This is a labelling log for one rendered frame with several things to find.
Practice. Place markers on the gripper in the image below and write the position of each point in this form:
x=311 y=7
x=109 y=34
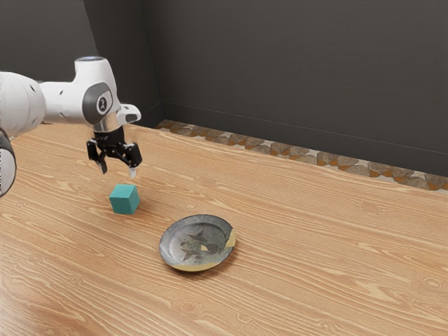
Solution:
x=111 y=141

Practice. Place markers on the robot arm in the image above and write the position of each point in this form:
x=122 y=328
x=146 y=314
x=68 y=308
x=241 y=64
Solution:
x=63 y=98

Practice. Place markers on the teal cube block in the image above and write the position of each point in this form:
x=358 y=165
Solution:
x=124 y=199

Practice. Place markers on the grey patterned plate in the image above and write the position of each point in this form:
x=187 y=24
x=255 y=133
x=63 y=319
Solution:
x=196 y=243

